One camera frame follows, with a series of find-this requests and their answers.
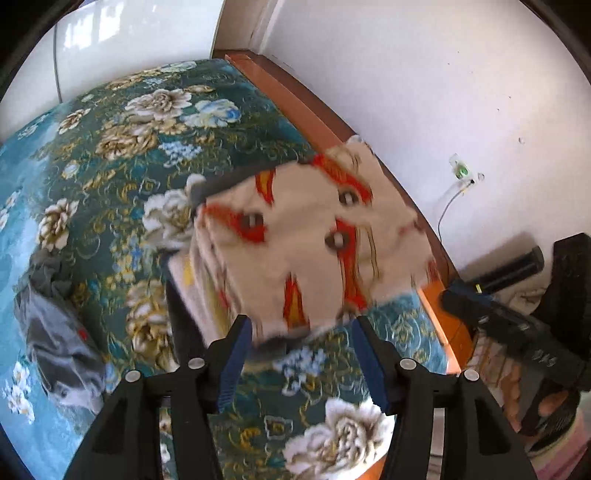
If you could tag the orange wooden bed frame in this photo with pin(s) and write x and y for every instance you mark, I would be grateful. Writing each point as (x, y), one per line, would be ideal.
(319, 128)

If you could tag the cream fire truck print garment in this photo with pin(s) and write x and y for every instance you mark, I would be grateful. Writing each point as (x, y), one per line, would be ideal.
(303, 249)

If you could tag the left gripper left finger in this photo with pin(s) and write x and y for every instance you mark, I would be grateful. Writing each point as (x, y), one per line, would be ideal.
(123, 441)

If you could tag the teal floral bedspread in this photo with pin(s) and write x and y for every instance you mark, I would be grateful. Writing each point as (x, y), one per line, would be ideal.
(101, 181)

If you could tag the person's right hand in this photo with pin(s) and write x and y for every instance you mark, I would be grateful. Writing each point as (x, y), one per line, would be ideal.
(545, 409)

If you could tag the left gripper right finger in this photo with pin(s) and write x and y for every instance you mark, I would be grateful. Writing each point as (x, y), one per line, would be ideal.
(479, 442)

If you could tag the grey crumpled garment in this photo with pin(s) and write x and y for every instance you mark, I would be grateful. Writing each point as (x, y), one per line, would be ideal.
(68, 362)

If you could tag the wall socket with green plug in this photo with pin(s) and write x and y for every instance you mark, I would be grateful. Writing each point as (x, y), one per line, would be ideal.
(463, 173)

